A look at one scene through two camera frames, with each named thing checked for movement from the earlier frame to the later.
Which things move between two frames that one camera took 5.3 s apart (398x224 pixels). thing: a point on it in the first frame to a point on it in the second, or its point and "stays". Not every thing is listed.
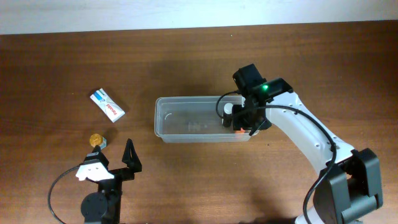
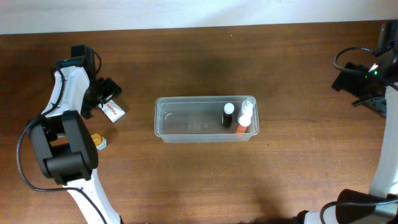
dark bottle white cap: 228,109 stays
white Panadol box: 114,112 stays
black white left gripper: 118,173 to 104,92
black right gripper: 237,121 to 347,81
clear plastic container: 194,119 stays
